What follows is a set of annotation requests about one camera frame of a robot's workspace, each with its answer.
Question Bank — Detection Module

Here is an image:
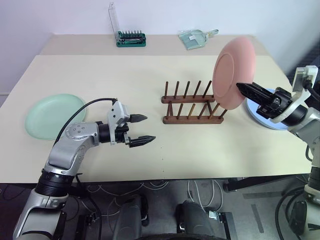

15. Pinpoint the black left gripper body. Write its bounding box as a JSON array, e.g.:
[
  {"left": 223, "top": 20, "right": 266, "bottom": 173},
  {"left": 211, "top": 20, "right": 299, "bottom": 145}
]
[{"left": 115, "top": 122, "right": 133, "bottom": 149}]

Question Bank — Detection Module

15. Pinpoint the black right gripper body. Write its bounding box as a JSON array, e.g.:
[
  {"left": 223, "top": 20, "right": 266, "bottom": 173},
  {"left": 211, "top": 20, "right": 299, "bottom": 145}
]
[{"left": 256, "top": 87, "right": 293, "bottom": 120}]

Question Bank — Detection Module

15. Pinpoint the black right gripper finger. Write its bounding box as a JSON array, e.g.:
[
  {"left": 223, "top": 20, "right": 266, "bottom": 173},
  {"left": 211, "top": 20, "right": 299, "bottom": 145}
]
[
  {"left": 235, "top": 82, "right": 273, "bottom": 105},
  {"left": 251, "top": 81, "right": 276, "bottom": 96}
]

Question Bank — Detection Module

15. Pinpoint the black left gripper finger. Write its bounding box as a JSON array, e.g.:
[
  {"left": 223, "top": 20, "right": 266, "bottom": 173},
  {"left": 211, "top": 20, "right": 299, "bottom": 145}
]
[
  {"left": 130, "top": 113, "right": 149, "bottom": 124},
  {"left": 129, "top": 135, "right": 157, "bottom": 149}
]

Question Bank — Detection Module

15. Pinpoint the pink plate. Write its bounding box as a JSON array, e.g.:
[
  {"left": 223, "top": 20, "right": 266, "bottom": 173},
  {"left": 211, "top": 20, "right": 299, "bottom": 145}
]
[{"left": 212, "top": 36, "right": 257, "bottom": 110}]

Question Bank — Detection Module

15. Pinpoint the wooden dish rack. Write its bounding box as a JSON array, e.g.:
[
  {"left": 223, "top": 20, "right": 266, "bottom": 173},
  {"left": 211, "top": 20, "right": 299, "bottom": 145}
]
[{"left": 161, "top": 80, "right": 227, "bottom": 125}]

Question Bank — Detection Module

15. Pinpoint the blue plate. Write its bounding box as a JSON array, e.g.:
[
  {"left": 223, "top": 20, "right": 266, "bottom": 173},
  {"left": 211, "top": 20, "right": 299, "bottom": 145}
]
[{"left": 246, "top": 87, "right": 291, "bottom": 130}]

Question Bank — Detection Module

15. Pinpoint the green plate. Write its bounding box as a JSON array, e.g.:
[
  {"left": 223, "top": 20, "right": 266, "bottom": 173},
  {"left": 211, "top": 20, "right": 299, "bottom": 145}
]
[{"left": 24, "top": 93, "right": 88, "bottom": 141}]

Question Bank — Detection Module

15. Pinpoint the green screwdriver bit set case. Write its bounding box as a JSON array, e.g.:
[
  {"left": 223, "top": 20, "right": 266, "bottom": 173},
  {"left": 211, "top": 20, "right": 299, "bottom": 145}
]
[{"left": 107, "top": 1, "right": 148, "bottom": 48}]

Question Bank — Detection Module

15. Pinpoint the dark rounded shape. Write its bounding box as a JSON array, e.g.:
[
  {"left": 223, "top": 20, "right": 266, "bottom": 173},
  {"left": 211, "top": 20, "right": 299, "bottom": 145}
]
[
  {"left": 115, "top": 194, "right": 150, "bottom": 240},
  {"left": 176, "top": 199, "right": 218, "bottom": 240}
]

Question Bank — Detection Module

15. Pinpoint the light green plastic dustpan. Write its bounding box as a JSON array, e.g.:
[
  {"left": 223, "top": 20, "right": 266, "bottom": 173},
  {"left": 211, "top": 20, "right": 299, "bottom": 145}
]
[{"left": 178, "top": 28, "right": 220, "bottom": 51}]

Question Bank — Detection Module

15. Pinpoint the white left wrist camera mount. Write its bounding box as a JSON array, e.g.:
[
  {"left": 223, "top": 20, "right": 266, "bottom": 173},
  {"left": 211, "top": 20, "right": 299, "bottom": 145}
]
[{"left": 106, "top": 100, "right": 131, "bottom": 146}]

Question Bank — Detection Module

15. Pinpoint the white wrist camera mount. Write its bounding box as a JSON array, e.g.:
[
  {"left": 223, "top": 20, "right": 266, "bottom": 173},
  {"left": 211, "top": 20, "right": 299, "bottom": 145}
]
[
  {"left": 271, "top": 65, "right": 319, "bottom": 124},
  {"left": 106, "top": 100, "right": 131, "bottom": 146}
]

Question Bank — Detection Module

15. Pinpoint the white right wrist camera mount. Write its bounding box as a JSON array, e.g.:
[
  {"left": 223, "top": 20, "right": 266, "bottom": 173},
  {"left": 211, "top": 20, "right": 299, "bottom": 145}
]
[{"left": 271, "top": 65, "right": 319, "bottom": 124}]

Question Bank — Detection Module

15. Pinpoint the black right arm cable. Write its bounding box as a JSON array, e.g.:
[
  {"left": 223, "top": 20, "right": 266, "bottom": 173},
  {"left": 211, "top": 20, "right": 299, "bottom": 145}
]
[{"left": 303, "top": 74, "right": 320, "bottom": 111}]

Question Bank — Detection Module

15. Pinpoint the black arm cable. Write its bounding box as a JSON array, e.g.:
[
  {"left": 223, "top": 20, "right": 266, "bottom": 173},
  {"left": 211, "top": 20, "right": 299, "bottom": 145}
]
[
  {"left": 303, "top": 74, "right": 320, "bottom": 111},
  {"left": 53, "top": 97, "right": 118, "bottom": 147}
]

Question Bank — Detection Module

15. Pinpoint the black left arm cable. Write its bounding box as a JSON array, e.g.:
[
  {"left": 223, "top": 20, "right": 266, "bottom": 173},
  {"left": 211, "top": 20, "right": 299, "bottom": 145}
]
[{"left": 53, "top": 97, "right": 118, "bottom": 147}]

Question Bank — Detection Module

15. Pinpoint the white floor cable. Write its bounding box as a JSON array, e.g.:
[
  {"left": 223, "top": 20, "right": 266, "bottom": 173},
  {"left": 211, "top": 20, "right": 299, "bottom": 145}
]
[
  {"left": 81, "top": 180, "right": 171, "bottom": 218},
  {"left": 186, "top": 178, "right": 224, "bottom": 209}
]

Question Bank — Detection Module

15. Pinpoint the black table frame bar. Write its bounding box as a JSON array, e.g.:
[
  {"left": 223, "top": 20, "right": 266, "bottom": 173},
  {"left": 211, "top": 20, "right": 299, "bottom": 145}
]
[{"left": 223, "top": 174, "right": 311, "bottom": 193}]

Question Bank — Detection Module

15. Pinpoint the black floor cable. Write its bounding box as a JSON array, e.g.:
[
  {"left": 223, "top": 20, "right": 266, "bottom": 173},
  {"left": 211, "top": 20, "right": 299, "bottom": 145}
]
[{"left": 274, "top": 186, "right": 309, "bottom": 236}]

